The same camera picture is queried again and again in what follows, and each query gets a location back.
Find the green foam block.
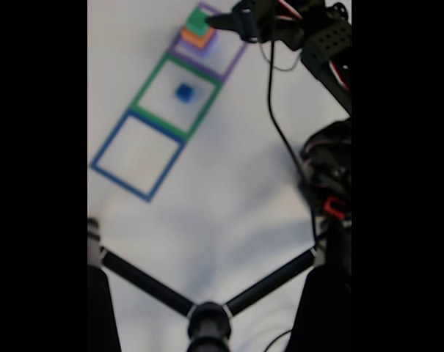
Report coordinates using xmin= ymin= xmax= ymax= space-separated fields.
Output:
xmin=186 ymin=9 xmax=211 ymax=37

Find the small blue cube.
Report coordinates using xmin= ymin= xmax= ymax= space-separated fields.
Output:
xmin=175 ymin=84 xmax=194 ymax=103

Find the purple foam block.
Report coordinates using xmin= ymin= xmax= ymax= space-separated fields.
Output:
xmin=176 ymin=32 xmax=219 ymax=59

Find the orange foam block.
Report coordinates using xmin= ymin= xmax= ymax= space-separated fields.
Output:
xmin=180 ymin=27 xmax=215 ymax=48

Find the red clamp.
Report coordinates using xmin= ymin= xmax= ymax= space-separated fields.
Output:
xmin=324 ymin=197 xmax=349 ymax=218

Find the red white servo cable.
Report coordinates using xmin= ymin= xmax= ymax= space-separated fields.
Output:
xmin=276 ymin=0 xmax=303 ymax=19

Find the purple square frame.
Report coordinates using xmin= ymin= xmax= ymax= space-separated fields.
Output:
xmin=169 ymin=1 xmax=250 ymax=84

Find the green square frame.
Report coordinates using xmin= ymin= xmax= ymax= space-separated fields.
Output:
xmin=128 ymin=53 xmax=223 ymax=142

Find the blue square frame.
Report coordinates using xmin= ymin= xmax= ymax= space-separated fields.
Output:
xmin=89 ymin=109 xmax=188 ymax=203

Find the black camera tripod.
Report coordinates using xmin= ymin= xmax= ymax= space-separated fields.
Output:
xmin=87 ymin=216 xmax=352 ymax=352

